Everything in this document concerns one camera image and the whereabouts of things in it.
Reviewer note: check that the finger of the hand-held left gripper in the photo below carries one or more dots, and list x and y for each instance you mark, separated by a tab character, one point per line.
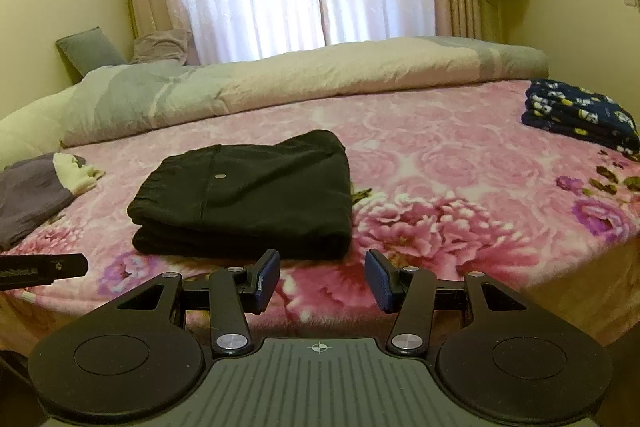
50	267

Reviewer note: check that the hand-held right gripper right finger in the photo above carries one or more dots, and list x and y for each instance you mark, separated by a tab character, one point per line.
377	279

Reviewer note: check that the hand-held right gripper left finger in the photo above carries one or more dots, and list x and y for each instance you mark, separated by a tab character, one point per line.
267	279

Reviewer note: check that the black pants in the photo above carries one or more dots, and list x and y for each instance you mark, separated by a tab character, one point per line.
240	197

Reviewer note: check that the grey and cream garment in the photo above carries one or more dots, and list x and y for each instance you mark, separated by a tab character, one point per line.
30	197

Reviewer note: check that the pink floral blanket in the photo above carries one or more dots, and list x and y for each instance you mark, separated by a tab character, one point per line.
450	167

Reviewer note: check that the cream and grey quilt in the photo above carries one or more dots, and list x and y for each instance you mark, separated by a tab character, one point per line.
300	77

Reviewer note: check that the grey pillow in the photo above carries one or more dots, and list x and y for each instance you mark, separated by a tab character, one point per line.
90	52

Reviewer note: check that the beige pillow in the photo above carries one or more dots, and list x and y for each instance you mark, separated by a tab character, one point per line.
160	47

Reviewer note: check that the navy printed folded cloth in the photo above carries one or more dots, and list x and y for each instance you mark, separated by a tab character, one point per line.
575	112

